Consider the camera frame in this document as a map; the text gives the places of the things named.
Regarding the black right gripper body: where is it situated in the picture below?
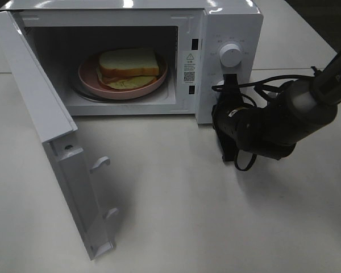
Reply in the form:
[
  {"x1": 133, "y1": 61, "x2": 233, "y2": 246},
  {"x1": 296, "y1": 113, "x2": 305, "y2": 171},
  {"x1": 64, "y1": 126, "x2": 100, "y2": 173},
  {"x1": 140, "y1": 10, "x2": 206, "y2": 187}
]
[{"x1": 212, "y1": 86, "x2": 270, "y2": 155}]

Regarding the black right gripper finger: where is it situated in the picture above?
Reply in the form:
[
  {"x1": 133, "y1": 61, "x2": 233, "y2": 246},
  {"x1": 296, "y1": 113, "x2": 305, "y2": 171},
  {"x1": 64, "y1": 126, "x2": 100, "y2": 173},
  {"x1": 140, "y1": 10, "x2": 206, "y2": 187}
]
[
  {"x1": 214, "y1": 126, "x2": 238, "y2": 162},
  {"x1": 223, "y1": 74, "x2": 239, "y2": 93}
]

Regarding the white timer knob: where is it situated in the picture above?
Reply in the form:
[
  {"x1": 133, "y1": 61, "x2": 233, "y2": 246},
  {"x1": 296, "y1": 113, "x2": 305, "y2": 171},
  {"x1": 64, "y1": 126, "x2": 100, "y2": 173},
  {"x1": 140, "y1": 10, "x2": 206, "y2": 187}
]
[{"x1": 216, "y1": 80, "x2": 224, "y2": 89}]

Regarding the pink round plate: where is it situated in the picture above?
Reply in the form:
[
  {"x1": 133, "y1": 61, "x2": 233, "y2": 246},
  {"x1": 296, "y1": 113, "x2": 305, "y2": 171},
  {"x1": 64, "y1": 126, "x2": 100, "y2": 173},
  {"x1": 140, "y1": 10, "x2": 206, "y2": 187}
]
[{"x1": 78, "y1": 54, "x2": 168, "y2": 100}]

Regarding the toast sandwich with ham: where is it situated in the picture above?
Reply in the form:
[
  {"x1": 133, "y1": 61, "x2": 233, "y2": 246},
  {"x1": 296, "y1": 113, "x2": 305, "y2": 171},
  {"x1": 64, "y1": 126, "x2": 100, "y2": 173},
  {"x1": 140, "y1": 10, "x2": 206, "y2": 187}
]
[{"x1": 96, "y1": 48, "x2": 160, "y2": 90}]

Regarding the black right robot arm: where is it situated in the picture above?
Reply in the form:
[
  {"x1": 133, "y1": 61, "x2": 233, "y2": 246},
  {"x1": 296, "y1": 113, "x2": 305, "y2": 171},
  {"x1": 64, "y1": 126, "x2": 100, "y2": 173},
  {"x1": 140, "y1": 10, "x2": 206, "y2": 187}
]
[{"x1": 211, "y1": 50, "x2": 341, "y2": 171}]

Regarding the upper white power knob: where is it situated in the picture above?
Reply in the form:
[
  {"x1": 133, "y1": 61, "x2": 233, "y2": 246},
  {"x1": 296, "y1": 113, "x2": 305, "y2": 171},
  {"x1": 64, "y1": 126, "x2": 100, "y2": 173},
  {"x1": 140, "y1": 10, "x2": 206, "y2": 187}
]
[{"x1": 219, "y1": 42, "x2": 243, "y2": 68}]

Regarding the white microwave oven body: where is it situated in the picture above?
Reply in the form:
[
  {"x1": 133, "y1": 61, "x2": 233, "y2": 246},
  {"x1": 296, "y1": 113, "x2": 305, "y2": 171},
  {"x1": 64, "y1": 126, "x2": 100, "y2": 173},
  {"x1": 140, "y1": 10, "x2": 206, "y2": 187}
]
[{"x1": 0, "y1": 1, "x2": 263, "y2": 124}]

